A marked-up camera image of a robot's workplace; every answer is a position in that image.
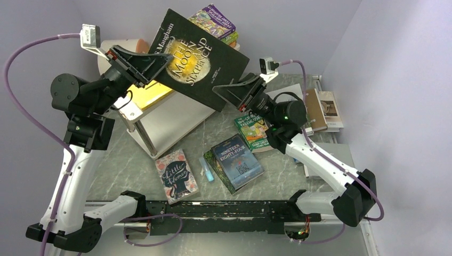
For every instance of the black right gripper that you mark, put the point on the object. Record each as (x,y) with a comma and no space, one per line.
(244,93)

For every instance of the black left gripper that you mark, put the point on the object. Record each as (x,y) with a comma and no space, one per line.
(144,68)

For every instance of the yellow Little Prince book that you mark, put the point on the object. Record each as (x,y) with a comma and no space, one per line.
(145,97)

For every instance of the black Moon and Sixpence book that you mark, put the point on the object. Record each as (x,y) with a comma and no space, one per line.
(200,61)

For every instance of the blue Nineteen Eighty-Four book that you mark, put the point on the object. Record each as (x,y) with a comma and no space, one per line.
(237,161)

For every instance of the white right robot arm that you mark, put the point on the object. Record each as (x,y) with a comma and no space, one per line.
(354,192)

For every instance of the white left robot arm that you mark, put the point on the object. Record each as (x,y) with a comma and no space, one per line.
(66,225)

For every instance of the green treehouse book in stack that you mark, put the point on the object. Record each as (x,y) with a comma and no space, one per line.
(231,39)

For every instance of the green 104-storey treehouse book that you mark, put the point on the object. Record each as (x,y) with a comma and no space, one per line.
(252,129)

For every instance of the white palm leaf book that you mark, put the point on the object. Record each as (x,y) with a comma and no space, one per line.
(290,97)

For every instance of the white two-tier shelf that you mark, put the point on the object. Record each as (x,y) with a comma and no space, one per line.
(162,125)

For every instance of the brown cover book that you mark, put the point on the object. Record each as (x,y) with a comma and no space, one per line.
(317,120)

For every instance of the dark green garden book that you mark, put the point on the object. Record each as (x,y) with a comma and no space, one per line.
(216,167)

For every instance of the purple treehouse book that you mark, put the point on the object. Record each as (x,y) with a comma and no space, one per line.
(213,21)

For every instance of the white magazine with photo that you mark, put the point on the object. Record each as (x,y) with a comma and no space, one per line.
(330,110)

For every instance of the light blue glue stick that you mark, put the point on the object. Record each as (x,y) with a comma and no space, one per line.
(206,170)

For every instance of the grey laptop box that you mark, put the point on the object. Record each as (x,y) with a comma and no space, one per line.
(337,150)

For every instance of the floral Little Women book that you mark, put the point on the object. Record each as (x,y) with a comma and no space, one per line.
(176,176)

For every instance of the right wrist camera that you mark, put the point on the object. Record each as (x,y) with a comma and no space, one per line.
(268,66)

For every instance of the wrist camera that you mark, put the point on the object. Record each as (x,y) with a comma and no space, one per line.
(268,66)
(90,38)

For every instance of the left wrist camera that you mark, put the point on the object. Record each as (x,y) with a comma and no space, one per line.
(90,38)

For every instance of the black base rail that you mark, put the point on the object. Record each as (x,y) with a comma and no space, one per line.
(269,216)

